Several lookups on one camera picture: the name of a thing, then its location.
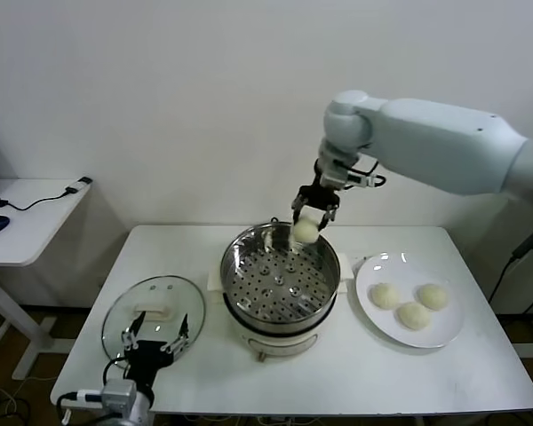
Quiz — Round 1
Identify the white floor cable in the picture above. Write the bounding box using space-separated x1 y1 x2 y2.
0 376 45 416

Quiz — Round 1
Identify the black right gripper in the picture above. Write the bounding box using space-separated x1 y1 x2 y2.
291 184 340 232

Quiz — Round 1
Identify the white side desk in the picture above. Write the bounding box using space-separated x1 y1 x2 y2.
0 178 94 383

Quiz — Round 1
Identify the white round plate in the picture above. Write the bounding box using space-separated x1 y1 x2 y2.
354 251 465 350

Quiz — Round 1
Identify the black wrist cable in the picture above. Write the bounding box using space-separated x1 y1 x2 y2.
346 159 387 187
55 358 132 407

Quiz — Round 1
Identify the stainless steel steamer basket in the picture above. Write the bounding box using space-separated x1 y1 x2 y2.
219 224 341 334

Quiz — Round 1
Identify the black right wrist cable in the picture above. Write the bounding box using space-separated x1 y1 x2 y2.
346 159 387 187

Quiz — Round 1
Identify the white steamed baozi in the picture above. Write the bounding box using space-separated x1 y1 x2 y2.
415 283 451 311
291 215 320 244
396 302 433 332
370 283 401 310

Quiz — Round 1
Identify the black cable with adapter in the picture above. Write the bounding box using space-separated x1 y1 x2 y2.
0 177 93 213

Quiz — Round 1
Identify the glass lid with cream handle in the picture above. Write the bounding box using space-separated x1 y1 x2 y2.
100 275 205 367

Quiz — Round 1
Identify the cream electric cooker pot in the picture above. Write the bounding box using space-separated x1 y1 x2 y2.
205 217 354 364

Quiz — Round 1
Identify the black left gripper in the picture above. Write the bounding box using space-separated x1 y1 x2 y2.
121 310 190 403

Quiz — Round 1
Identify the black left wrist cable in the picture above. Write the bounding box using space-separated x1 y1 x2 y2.
55 358 132 407

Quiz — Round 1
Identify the black hanging power cable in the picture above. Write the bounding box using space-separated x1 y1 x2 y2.
487 221 533 315

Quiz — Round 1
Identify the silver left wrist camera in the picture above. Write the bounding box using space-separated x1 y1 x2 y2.
101 379 138 416

